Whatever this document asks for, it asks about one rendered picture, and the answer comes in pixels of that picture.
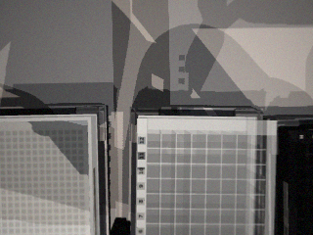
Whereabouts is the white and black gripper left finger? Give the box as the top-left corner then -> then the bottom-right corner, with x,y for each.
110,217 -> 130,235

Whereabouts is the white multi-well plate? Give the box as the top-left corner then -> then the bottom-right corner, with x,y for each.
136,116 -> 277,235

